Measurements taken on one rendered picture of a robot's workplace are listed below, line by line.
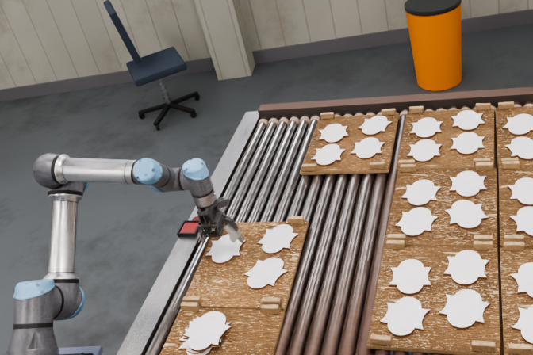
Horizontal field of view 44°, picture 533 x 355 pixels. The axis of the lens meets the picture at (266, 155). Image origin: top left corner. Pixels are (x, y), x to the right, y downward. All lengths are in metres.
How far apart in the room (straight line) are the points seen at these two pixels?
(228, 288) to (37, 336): 0.60
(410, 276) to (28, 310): 1.16
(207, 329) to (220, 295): 0.17
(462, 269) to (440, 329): 0.23
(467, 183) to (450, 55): 2.47
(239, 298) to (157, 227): 2.10
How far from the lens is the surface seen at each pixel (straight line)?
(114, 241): 4.23
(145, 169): 2.00
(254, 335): 2.02
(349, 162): 2.60
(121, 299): 3.79
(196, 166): 2.07
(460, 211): 2.29
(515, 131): 2.66
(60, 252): 2.29
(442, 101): 2.91
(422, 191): 2.39
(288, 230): 2.32
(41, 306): 2.16
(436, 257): 2.14
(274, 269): 2.19
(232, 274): 2.23
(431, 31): 4.67
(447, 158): 2.55
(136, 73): 5.16
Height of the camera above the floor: 2.40
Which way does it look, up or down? 32 degrees down
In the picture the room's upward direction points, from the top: 15 degrees counter-clockwise
